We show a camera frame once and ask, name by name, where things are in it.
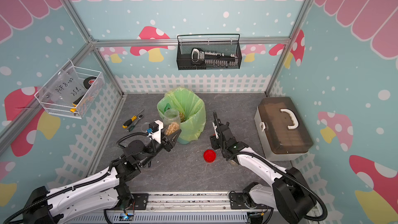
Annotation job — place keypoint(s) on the black tape roll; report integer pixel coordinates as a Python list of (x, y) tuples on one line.
[(89, 81)]

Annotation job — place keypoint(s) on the white wire wall basket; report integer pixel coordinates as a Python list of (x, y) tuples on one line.
[(88, 98)]

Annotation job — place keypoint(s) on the brown lid storage box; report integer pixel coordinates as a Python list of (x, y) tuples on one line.
[(282, 132)]

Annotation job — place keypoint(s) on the yellow black tool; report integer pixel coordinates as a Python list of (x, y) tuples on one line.
[(75, 104)]

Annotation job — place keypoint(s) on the peanut pile in bin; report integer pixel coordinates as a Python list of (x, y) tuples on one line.
[(182, 117)]

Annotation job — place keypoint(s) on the clear plastic bag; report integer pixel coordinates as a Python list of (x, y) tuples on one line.
[(65, 88)]

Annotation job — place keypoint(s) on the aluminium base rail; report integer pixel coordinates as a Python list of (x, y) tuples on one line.
[(197, 207)]

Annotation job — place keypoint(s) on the green bag trash bin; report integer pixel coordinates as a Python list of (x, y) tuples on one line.
[(193, 109)]

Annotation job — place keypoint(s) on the yellow handle screwdriver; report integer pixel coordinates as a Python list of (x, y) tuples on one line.
[(130, 121)]

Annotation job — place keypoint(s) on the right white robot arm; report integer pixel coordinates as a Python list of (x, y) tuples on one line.
[(287, 190)]

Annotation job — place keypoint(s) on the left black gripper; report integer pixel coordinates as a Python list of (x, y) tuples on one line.
[(170, 143)]

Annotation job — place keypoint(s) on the socket set in basket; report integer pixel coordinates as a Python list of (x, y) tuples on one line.
[(213, 59)]

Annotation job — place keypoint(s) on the black mesh wall basket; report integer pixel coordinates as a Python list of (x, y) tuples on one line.
[(219, 43)]

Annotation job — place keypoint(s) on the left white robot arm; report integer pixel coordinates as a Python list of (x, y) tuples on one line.
[(104, 190)]

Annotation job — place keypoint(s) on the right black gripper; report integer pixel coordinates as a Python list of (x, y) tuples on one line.
[(213, 140)]

